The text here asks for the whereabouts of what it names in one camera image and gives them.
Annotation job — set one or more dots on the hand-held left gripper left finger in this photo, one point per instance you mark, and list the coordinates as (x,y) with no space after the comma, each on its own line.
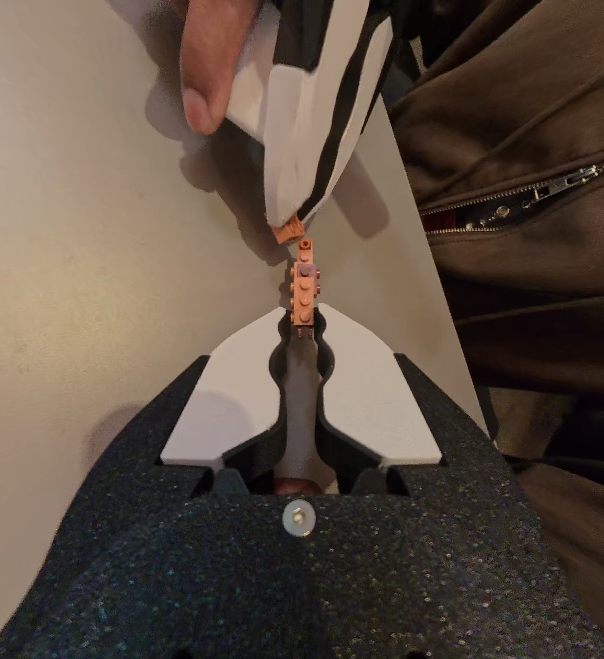
(230,407)

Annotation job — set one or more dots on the small orange square brick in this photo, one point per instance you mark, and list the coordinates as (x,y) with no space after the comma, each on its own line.
(289,230)

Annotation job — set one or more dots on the grey desk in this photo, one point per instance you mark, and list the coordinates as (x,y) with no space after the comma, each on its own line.
(76,257)

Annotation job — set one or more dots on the person's dark jacket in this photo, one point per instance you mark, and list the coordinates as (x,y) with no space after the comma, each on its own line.
(529,257)

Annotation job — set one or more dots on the brown brick assembly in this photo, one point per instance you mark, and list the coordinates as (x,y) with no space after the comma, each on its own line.
(304,283)

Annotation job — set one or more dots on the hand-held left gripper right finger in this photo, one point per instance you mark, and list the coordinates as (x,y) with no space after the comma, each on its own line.
(374,402)

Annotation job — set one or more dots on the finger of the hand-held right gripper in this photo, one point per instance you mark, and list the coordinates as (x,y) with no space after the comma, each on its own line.
(369,88)
(292,134)

